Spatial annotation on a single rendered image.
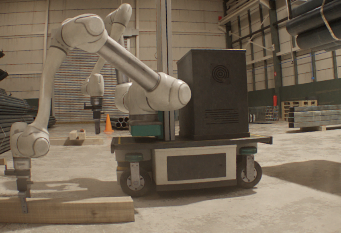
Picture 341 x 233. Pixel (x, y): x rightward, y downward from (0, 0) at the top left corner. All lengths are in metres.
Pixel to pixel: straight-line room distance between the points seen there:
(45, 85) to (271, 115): 10.82
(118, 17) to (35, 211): 1.52
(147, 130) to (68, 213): 0.70
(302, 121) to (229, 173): 4.98
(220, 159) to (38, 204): 1.05
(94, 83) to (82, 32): 0.92
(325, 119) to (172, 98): 5.65
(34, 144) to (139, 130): 0.77
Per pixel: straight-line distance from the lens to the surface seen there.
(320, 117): 7.20
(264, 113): 12.02
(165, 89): 1.84
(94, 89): 2.43
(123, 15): 2.59
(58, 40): 1.71
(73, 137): 5.82
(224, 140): 2.07
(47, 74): 1.67
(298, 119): 6.94
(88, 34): 1.55
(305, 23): 3.17
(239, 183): 2.22
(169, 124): 2.19
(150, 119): 2.03
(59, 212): 1.62
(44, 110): 1.52
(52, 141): 6.00
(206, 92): 2.11
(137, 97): 2.02
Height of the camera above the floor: 0.48
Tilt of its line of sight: 2 degrees up
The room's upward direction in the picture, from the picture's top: 2 degrees counter-clockwise
